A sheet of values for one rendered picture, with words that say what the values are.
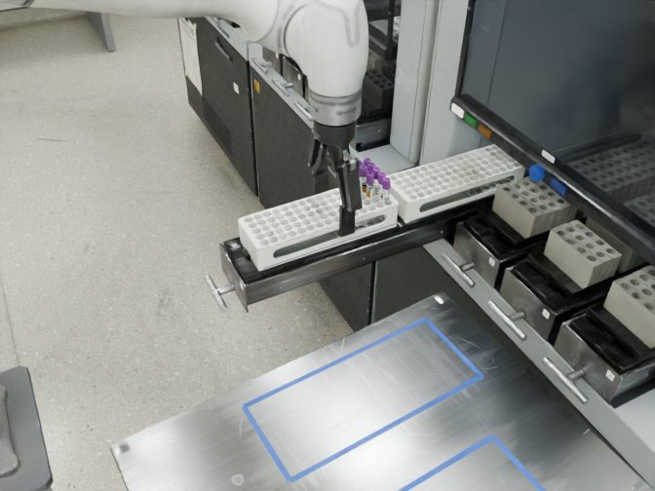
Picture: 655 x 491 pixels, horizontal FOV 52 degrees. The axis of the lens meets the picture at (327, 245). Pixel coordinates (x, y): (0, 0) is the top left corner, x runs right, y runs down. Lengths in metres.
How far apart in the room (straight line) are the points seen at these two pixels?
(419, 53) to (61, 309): 1.51
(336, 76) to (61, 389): 1.44
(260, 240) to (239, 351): 1.00
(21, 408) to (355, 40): 0.82
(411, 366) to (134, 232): 1.78
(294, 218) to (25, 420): 0.57
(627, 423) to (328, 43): 0.76
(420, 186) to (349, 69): 0.37
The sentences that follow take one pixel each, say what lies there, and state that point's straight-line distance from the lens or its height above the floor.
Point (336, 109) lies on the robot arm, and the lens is 1.11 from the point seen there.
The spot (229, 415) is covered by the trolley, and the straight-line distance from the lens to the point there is 1.01.
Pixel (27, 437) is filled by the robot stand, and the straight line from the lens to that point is 1.22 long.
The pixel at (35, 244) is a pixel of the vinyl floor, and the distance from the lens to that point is 2.74.
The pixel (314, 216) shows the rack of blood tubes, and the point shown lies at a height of 0.87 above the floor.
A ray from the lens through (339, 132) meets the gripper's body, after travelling 1.15.
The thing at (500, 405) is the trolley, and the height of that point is 0.82.
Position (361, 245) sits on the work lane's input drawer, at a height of 0.80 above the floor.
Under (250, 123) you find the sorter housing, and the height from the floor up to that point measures 0.42.
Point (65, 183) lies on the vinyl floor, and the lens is 3.03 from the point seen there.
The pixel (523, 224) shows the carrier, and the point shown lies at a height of 0.85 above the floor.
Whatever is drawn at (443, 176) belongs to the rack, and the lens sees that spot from 1.40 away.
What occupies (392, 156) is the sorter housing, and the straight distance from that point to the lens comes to 1.68.
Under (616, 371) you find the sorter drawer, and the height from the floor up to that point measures 0.80.
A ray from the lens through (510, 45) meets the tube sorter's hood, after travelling 1.26.
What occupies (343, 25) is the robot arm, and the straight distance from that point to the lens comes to 1.05.
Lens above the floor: 1.64
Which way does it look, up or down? 41 degrees down
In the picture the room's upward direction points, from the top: 1 degrees clockwise
